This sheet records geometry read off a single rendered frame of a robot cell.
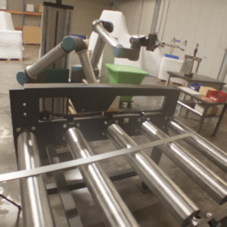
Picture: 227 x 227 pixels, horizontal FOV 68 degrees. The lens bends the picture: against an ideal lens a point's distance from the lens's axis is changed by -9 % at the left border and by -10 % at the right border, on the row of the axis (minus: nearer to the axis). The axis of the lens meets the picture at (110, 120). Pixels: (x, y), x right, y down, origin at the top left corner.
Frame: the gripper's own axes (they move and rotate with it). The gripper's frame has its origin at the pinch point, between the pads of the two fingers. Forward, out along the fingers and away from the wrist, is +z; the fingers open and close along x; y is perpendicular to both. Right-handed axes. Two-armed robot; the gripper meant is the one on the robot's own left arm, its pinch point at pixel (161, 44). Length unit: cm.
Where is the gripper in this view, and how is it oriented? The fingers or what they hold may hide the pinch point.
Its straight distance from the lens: 140.5
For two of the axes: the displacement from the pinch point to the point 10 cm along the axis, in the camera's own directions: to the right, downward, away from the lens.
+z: 5.2, 4.3, -7.4
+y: 8.4, -1.2, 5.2
